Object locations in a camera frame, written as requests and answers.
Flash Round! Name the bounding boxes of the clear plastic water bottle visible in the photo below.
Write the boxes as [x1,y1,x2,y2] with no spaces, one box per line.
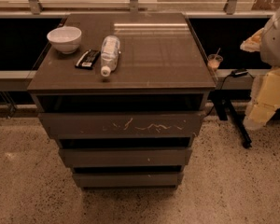
[101,35,120,77]

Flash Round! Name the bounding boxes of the grey drawer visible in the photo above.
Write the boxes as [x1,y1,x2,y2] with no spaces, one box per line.
[73,172,184,188]
[59,148,192,167]
[39,111,204,139]

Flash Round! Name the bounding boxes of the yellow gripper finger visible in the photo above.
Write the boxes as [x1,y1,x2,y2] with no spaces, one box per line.
[240,28,263,52]
[244,68,280,130]

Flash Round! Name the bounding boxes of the black power adapter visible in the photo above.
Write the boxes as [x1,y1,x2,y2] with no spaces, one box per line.
[231,68,248,77]

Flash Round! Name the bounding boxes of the white ceramic bowl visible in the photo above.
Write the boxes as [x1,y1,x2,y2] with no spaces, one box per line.
[47,26,82,54]

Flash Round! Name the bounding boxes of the dark grey drawer cabinet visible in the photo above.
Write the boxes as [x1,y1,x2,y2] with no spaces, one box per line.
[26,12,217,191]

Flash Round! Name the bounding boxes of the black snack bar packet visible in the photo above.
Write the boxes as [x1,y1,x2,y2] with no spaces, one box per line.
[75,49,100,69]

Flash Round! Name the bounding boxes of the plastic cup with straw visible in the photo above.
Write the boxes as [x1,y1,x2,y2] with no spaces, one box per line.
[207,49,223,72]

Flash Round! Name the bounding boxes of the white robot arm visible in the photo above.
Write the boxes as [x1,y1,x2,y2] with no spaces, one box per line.
[240,7,280,130]

